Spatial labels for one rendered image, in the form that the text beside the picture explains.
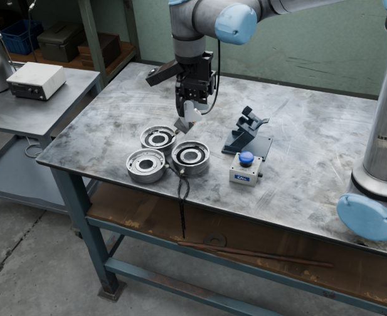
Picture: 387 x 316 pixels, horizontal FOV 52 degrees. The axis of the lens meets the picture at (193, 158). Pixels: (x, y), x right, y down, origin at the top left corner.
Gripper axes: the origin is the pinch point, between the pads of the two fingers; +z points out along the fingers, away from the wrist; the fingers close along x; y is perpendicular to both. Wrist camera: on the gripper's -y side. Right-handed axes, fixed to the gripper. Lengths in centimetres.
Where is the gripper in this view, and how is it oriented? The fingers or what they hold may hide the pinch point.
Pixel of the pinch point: (187, 120)
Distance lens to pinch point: 105.0
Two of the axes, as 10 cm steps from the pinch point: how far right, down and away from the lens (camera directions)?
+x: 3.6, -6.5, 6.8
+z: 0.5, 7.4, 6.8
